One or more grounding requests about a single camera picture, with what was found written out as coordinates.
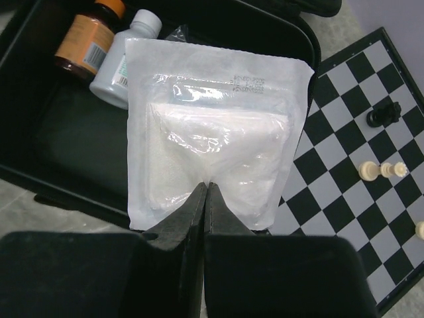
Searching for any black chess pawn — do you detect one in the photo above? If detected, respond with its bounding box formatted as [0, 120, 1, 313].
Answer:
[366, 102, 401, 128]

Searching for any cream chess queen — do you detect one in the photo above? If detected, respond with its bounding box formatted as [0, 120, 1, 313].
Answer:
[380, 162, 408, 178]

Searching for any white medicine bottle green label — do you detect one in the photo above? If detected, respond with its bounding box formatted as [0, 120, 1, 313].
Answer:
[89, 9, 162, 109]

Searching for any brown bottle orange cap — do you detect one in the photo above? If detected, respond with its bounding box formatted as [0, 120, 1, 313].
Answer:
[54, 0, 126, 83]

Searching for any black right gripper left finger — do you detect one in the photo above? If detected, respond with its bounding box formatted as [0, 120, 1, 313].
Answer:
[142, 183, 207, 317]

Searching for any black white chessboard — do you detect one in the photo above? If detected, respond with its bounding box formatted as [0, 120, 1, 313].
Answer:
[270, 28, 423, 313]

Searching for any white gauze pouch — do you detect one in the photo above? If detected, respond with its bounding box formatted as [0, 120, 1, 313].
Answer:
[125, 38, 313, 231]

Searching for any cream chess pawn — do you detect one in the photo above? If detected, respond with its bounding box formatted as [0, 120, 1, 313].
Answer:
[358, 161, 381, 182]

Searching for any red black medicine case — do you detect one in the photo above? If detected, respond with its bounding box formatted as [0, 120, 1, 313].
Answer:
[1, 1, 342, 228]

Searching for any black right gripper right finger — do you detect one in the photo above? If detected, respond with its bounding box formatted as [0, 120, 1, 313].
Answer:
[204, 183, 254, 317]

